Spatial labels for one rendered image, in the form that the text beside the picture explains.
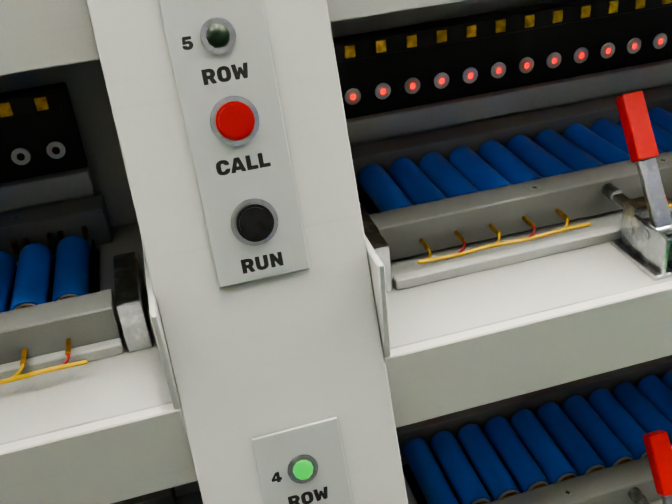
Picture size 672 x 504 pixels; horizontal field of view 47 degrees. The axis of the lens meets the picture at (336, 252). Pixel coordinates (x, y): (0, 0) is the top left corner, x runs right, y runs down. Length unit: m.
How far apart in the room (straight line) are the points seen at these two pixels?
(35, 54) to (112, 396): 0.15
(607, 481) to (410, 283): 0.20
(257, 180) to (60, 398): 0.14
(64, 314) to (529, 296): 0.23
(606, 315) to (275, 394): 0.17
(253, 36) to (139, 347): 0.16
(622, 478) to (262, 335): 0.28
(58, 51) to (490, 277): 0.23
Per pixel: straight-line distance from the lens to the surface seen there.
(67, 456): 0.36
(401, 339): 0.37
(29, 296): 0.42
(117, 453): 0.36
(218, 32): 0.32
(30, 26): 0.34
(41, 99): 0.49
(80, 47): 0.34
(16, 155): 0.50
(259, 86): 0.32
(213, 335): 0.34
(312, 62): 0.33
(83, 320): 0.39
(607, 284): 0.41
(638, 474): 0.54
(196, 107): 0.32
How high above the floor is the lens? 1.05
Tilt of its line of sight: 13 degrees down
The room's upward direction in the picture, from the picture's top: 10 degrees counter-clockwise
